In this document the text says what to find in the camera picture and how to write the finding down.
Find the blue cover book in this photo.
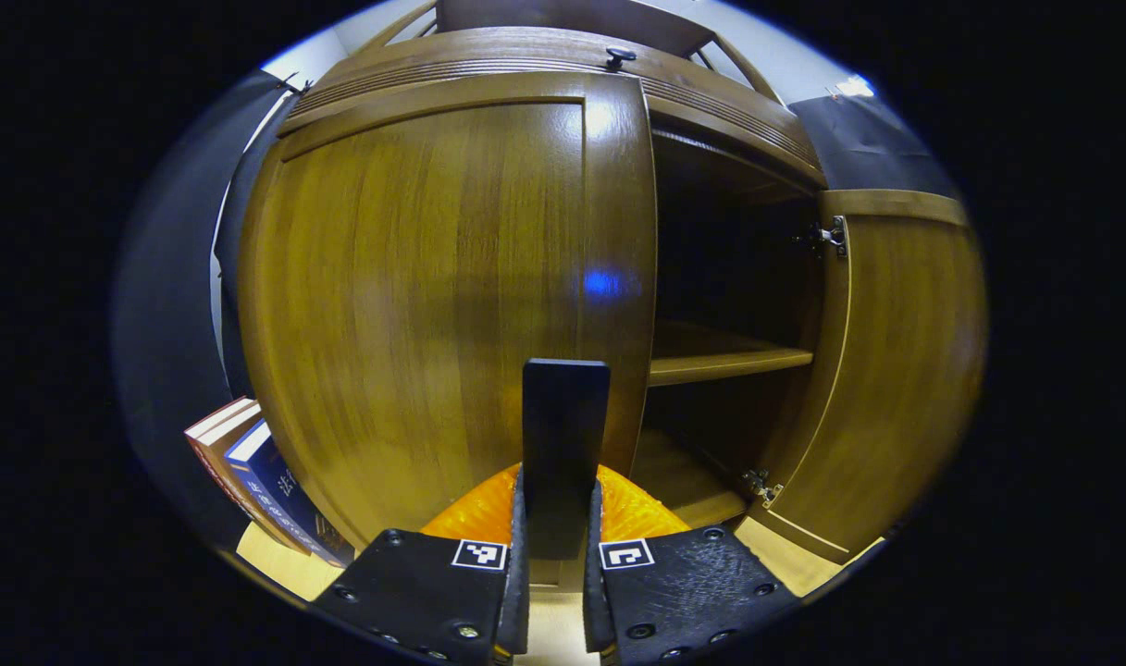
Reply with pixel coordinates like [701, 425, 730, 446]
[225, 421, 355, 567]

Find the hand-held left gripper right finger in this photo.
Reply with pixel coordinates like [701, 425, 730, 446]
[581, 462, 799, 665]

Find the black cabinet door handle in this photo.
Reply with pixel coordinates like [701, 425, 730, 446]
[523, 359, 612, 561]

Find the wooden double-door shoe cabinet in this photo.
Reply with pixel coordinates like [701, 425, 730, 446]
[276, 0, 827, 537]

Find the wooden inner shelf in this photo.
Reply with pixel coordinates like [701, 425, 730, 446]
[649, 319, 815, 388]

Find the red cover book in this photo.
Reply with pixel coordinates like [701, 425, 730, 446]
[185, 398, 304, 554]
[197, 409, 318, 558]

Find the wooden shoe cabinet door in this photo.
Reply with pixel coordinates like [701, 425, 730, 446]
[237, 72, 658, 556]
[752, 190, 987, 565]

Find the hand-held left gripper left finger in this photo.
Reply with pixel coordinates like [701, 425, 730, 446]
[308, 462, 531, 665]

